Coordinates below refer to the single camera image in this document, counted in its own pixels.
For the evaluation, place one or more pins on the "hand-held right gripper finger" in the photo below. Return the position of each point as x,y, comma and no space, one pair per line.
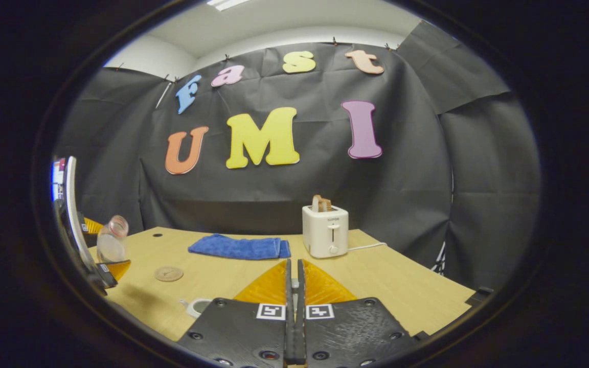
300,332
290,332

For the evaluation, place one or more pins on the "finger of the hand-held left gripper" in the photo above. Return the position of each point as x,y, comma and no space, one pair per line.
92,225
115,269

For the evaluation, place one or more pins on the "clear plastic water bottle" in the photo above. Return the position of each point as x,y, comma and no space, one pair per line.
112,243

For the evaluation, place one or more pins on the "round wooden coaster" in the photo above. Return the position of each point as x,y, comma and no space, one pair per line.
168,274

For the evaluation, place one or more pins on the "white teacup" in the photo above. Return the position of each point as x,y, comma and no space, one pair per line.
200,308

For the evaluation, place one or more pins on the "computer monitor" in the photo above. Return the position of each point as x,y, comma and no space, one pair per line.
58,176

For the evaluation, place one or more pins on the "blue towel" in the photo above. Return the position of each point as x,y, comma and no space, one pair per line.
238,247

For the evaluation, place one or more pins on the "white toaster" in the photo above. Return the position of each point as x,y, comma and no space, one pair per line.
325,235

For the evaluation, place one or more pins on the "bread slice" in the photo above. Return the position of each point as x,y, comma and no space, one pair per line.
317,203
327,205

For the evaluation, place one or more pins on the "black backdrop cloth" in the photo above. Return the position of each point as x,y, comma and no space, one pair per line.
299,184

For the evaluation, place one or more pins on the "ceiling light panel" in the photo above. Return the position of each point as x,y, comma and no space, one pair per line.
228,3

